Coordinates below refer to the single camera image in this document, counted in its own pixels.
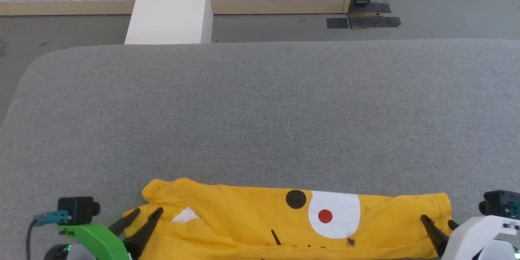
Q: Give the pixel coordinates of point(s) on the yellow cat-face T-shirt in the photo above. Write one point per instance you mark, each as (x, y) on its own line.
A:
(243, 219)

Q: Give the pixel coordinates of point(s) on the dark mat under partition foot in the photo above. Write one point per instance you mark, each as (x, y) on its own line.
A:
(378, 7)

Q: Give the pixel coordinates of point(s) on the large black floor mat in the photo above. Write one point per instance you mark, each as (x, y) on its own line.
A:
(375, 22)

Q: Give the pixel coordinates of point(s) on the grey fabric sofa cushion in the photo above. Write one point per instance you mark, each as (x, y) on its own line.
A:
(264, 109)

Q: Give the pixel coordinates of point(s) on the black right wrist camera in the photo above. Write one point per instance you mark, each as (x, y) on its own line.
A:
(501, 203)

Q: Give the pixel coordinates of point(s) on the small black floor mat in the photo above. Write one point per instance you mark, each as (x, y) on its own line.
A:
(337, 23)

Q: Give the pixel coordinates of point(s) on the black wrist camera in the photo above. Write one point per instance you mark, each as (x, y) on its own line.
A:
(77, 209)
(501, 203)

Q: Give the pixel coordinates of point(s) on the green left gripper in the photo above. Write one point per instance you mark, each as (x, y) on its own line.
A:
(97, 241)

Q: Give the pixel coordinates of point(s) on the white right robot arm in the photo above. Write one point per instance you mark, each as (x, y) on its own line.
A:
(497, 252)

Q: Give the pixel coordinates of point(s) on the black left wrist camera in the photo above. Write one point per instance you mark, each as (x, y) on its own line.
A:
(77, 209)

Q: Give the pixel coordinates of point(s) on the white rectangular box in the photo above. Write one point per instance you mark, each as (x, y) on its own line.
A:
(170, 12)

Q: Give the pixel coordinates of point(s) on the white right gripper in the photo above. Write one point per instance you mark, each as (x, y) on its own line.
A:
(471, 239)

